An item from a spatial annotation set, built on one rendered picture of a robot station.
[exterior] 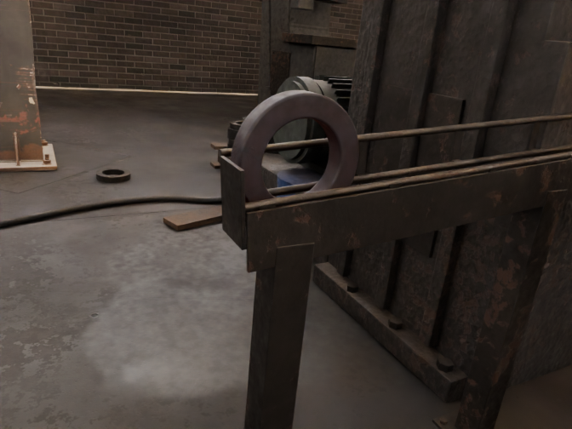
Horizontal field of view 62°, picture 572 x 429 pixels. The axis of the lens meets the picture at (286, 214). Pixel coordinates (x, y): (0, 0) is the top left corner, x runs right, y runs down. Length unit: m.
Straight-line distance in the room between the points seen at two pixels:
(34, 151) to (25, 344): 1.82
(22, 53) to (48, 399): 2.14
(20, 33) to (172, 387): 2.25
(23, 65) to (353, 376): 2.42
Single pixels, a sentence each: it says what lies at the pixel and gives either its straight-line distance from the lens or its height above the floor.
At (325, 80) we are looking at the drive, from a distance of 2.18.
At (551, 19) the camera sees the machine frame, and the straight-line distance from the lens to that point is 1.15.
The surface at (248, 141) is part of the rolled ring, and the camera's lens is 0.60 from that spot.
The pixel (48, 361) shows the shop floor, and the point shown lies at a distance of 1.41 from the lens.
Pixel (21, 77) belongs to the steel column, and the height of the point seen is 0.50.
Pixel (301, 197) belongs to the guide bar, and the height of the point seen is 0.63.
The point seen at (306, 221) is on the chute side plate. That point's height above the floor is 0.60.
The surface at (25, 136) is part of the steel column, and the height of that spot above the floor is 0.17.
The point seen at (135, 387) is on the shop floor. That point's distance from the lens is 1.29.
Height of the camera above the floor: 0.83
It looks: 20 degrees down
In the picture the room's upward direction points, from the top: 6 degrees clockwise
